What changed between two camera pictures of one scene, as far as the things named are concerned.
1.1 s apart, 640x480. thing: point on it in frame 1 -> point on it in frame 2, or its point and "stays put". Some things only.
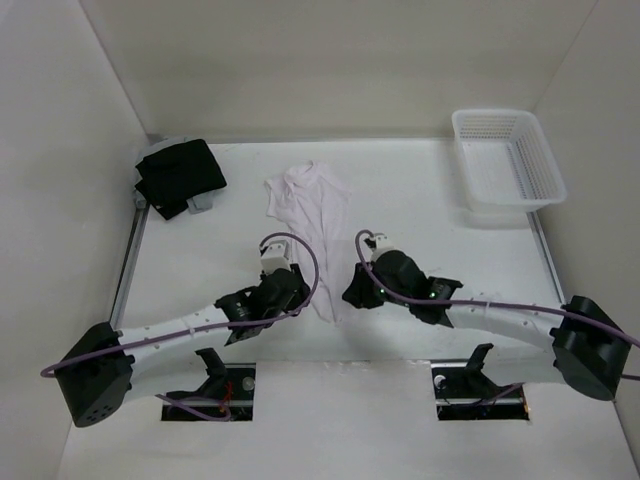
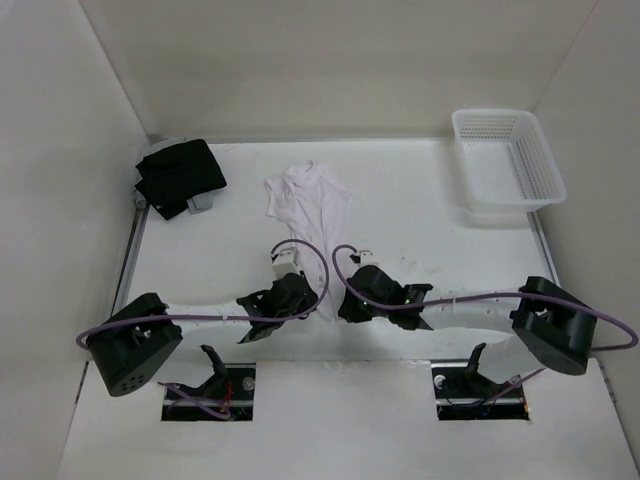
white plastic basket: x=509 y=162 stays put
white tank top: x=315 y=206 stays put
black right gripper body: x=375 y=270 -> x=381 y=313
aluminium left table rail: x=120 y=300 stays put
